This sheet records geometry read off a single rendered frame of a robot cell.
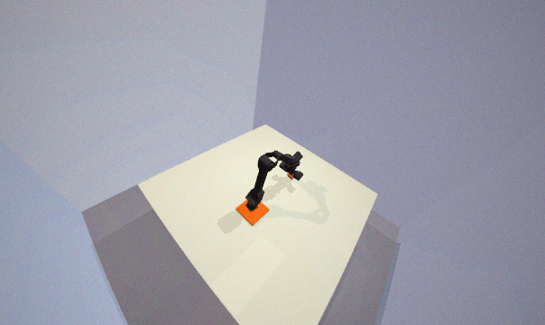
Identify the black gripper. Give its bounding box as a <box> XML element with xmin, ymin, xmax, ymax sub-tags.
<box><xmin>279</xmin><ymin>162</ymin><xmax>303</xmax><ymax>181</ymax></box>

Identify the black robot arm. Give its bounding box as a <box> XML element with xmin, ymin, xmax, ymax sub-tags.
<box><xmin>245</xmin><ymin>150</ymin><xmax>303</xmax><ymax>212</ymax></box>

